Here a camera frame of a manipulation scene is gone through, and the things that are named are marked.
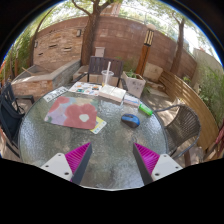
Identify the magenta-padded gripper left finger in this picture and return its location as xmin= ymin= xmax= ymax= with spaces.
xmin=40 ymin=142 xmax=93 ymax=185

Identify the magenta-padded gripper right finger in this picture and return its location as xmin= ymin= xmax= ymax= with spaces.
xmin=132 ymin=142 xmax=184 ymax=186

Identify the blue and black computer mouse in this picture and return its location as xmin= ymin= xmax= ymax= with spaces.
xmin=120 ymin=113 xmax=141 ymax=129

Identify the floral print mouse pad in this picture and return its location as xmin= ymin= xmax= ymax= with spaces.
xmin=44 ymin=96 xmax=100 ymax=131

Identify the brown wicker chair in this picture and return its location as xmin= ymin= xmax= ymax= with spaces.
xmin=153 ymin=104 xmax=202 ymax=160

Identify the yellow printed card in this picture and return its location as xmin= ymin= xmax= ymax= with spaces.
xmin=89 ymin=116 xmax=108 ymax=135

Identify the small green packet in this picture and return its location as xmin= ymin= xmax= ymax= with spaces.
xmin=138 ymin=103 xmax=154 ymax=117

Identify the black folding chair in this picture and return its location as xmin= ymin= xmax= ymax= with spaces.
xmin=0 ymin=81 xmax=35 ymax=158

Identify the curved wooden slat bench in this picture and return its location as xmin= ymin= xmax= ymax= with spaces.
xmin=159 ymin=70 xmax=219 ymax=151

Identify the white license plate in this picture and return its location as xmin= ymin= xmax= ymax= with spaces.
xmin=43 ymin=86 xmax=69 ymax=103

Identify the colourful picture sheet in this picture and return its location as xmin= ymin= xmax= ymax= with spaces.
xmin=68 ymin=81 xmax=103 ymax=97

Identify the white square planter box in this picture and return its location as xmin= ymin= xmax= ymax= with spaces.
xmin=121 ymin=70 xmax=147 ymax=99

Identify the raised stone garden bed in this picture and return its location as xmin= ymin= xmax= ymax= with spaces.
xmin=11 ymin=59 xmax=82 ymax=99

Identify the open white book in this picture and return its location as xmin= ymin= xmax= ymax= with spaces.
xmin=98 ymin=84 xmax=127 ymax=103

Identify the pale stone block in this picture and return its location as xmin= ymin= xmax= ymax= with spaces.
xmin=143 ymin=62 xmax=164 ymax=84

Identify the clear plastic cup with straw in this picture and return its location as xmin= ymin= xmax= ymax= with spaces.
xmin=101 ymin=61 xmax=115 ymax=87

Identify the dark slatted wooden chair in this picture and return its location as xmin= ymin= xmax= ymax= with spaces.
xmin=71 ymin=55 xmax=129 ymax=91

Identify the slim tree trunk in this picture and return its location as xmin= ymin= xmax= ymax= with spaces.
xmin=169 ymin=13 xmax=186 ymax=76

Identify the large tree trunk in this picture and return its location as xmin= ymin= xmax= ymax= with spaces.
xmin=71 ymin=0 xmax=114 ymax=66

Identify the wooden garden lamp post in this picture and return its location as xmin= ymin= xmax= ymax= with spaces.
xmin=135 ymin=29 xmax=155 ymax=77

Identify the beige wall utility box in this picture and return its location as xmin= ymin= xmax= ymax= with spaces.
xmin=94 ymin=46 xmax=106 ymax=58

